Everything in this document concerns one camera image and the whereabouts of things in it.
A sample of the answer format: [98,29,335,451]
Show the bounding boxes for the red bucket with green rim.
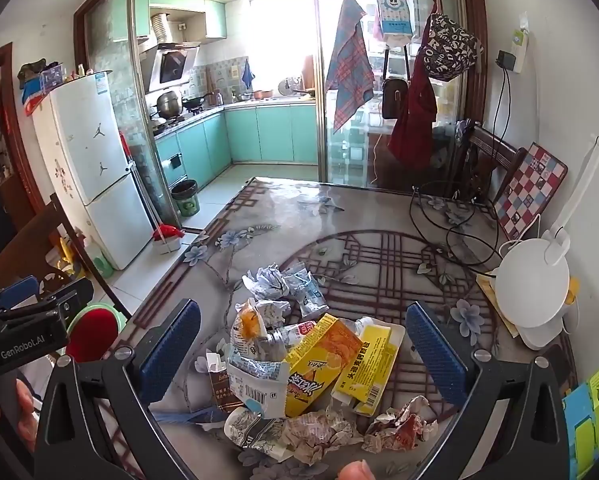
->
[65,304,127,363]

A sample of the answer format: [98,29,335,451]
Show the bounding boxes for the brown Baisha cigarette pack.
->
[206,351,243,413]

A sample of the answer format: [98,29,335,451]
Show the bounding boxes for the floral plastic tablecloth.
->
[103,178,569,479]

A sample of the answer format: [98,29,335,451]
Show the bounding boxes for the silver foil wrapper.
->
[242,263,290,300]

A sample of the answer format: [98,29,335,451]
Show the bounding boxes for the red white paper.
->
[361,396,438,454]

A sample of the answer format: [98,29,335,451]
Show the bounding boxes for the white barcode wrapper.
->
[226,352,290,419]

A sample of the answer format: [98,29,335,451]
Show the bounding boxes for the person's right hand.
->
[336,460,375,480]

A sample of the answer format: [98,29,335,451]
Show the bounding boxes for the steel cooking pot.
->
[156,90,183,120]

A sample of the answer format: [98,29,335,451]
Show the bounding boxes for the green detergent bottle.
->
[84,240,115,278]

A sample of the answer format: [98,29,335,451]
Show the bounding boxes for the beige paper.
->
[280,406,363,466]

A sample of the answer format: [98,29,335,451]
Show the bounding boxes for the orange yellow carton box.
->
[284,314,362,418]

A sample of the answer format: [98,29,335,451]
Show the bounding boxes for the wall socket with charger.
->
[496,12,529,74]

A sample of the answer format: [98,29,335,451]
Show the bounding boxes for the yellow medicine box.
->
[331,316,406,417]

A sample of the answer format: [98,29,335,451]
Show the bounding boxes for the person's left hand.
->
[0,378,40,453]

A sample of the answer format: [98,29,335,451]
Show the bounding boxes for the dark kitchen trash bin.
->
[171,179,200,217]

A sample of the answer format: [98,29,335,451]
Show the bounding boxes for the black white patterned bag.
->
[423,13,483,82]

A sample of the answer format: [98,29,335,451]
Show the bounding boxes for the black cable on table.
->
[408,179,506,276]

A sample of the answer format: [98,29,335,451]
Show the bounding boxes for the plaid hanging cloth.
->
[325,0,374,131]

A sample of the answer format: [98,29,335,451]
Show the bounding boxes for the blue plastic folder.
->
[562,370,599,479]

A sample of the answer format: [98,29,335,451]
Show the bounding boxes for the dark wooden chair by wall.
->
[447,119,527,204]

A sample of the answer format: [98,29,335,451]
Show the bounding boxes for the checkered game board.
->
[495,143,569,240]

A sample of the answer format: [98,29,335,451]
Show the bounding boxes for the black shoulder bag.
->
[381,46,410,119]

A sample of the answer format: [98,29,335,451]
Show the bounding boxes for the red mop with white bucket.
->
[119,132,184,255]

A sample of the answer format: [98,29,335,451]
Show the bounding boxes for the blue white hanging package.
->
[377,0,413,48]

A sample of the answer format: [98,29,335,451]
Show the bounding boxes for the red hanging apron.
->
[388,0,441,171]

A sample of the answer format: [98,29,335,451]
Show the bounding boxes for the teal kitchen cabinets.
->
[155,99,318,186]

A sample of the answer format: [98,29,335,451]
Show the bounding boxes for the orange snack bag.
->
[231,298,268,361]

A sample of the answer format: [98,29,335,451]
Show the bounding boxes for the white desk lamp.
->
[493,136,599,350]

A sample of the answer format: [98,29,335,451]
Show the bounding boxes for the patterned paper cup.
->
[223,408,285,448]

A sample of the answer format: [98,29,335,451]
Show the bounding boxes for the white refrigerator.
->
[32,72,153,271]

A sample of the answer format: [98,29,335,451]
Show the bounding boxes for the range hood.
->
[139,12,200,93]

